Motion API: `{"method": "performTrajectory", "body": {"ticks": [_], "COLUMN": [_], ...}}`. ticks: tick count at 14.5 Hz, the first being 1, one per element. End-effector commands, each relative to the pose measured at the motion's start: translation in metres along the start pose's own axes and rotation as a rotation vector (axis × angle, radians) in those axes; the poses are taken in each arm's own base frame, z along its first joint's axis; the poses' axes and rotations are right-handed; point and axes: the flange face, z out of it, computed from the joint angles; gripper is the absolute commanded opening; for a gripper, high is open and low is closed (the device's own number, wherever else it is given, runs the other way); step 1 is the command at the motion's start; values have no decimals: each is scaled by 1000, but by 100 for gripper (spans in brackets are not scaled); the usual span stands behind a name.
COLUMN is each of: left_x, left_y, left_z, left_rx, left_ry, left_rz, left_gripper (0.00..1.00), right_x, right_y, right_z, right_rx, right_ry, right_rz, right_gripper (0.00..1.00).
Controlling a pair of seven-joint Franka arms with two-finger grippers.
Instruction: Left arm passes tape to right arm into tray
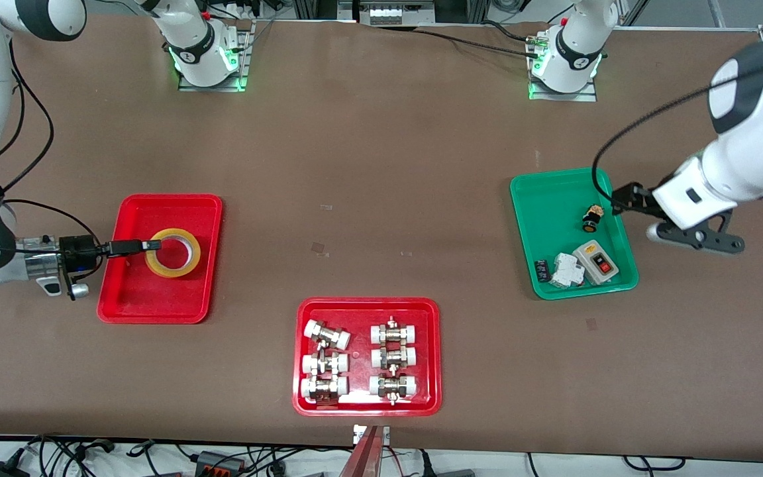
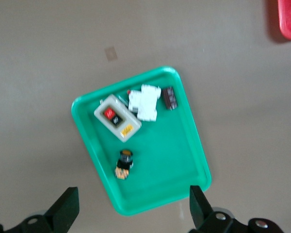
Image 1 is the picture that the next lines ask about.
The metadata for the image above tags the yellow clear tape roll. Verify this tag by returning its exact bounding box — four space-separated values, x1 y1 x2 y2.
145 229 202 278

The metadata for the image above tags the empty red plastic tray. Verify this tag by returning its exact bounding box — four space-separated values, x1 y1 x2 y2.
97 193 224 325

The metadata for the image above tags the green plastic tray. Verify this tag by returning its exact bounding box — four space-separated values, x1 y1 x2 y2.
510 167 640 301

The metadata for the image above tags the red tray with fittings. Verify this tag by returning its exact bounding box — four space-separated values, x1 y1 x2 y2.
292 297 443 417

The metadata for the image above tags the white circuit breaker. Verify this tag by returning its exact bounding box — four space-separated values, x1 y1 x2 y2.
549 252 587 290

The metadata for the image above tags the white-capped metal pipe fitting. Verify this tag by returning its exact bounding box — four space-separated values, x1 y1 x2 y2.
370 344 419 370
370 317 419 345
369 372 419 405
301 351 350 377
304 319 352 350
300 375 349 403

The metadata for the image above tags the black orange connector box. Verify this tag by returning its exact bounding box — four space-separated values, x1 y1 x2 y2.
195 450 244 475

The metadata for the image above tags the white power strip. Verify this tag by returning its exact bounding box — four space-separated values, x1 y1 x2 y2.
358 0 436 27

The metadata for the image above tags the red pole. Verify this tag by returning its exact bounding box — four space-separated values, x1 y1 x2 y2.
338 425 383 477

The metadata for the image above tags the grey switch box red button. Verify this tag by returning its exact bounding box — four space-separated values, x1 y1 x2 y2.
574 242 623 288

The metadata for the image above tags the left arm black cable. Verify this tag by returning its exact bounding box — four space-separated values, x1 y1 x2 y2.
592 56 763 207

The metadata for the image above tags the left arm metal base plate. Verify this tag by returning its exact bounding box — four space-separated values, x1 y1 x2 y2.
529 33 598 102

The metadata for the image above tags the black table cable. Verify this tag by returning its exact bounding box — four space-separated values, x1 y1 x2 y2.
415 28 542 58

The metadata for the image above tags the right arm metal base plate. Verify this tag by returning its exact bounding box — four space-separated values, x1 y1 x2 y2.
178 20 250 92

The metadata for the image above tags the aluminium frame profile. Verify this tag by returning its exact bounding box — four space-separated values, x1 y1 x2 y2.
292 0 339 21

